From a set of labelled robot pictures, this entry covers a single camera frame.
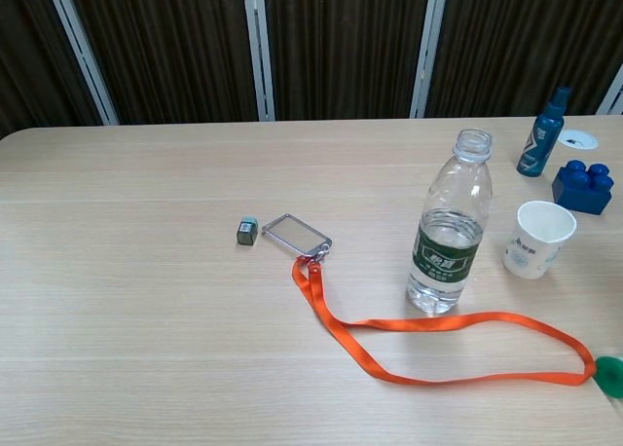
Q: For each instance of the clear badge holder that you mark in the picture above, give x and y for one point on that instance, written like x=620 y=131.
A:
x=297 y=234

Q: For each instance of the black fabric partition panel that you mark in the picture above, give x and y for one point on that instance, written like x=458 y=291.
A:
x=516 y=37
x=34 y=61
x=345 y=42
x=175 y=47

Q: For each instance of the white paper cup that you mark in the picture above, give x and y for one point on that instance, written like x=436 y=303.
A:
x=535 y=244

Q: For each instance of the blue spray bottle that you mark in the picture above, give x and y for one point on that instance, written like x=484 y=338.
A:
x=540 y=139

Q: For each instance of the white round lid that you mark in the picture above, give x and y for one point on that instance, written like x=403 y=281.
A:
x=579 y=139

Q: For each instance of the blue toy building block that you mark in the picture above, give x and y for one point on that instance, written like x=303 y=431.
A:
x=581 y=193

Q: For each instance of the feather shuttlecock green base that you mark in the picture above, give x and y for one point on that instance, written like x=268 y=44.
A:
x=611 y=375

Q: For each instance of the transparent plastic water bottle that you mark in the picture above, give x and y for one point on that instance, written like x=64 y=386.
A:
x=445 y=251

